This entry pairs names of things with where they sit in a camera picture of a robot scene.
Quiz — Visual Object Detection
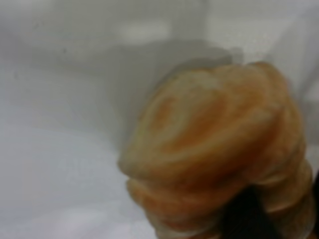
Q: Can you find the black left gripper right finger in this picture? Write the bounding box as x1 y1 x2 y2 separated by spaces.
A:
308 170 319 239

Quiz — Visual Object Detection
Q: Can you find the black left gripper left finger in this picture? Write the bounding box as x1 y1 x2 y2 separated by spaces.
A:
218 186 278 239

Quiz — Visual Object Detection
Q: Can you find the striped orange bread roll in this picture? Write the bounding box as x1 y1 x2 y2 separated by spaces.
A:
117 61 316 239

